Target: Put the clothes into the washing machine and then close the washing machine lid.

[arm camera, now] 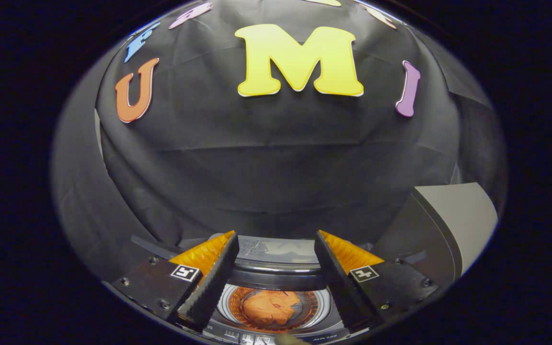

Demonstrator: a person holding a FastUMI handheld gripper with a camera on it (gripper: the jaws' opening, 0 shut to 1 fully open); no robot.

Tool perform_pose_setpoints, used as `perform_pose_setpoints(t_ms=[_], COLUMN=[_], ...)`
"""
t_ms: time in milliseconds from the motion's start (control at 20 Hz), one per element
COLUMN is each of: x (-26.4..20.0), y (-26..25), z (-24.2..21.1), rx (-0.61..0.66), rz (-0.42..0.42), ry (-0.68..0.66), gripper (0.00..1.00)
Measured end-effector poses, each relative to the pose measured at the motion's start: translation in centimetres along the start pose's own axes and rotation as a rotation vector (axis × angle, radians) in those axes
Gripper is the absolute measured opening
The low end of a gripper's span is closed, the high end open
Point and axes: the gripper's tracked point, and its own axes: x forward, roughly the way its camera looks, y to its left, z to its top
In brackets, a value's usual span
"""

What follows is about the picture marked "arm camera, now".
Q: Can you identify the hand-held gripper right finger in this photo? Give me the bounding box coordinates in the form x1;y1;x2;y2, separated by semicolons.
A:
314;230;438;331

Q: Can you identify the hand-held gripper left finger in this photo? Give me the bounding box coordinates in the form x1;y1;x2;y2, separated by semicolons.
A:
112;230;240;331

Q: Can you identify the orange polo shirt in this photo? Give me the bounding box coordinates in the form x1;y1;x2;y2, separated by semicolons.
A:
241;290;303;326

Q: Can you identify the grey washing machine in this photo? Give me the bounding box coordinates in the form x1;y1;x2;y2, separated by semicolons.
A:
130;232;430;345

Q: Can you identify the grey cabinet with dark top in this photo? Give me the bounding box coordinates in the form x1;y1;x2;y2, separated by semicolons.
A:
372;182;499;288

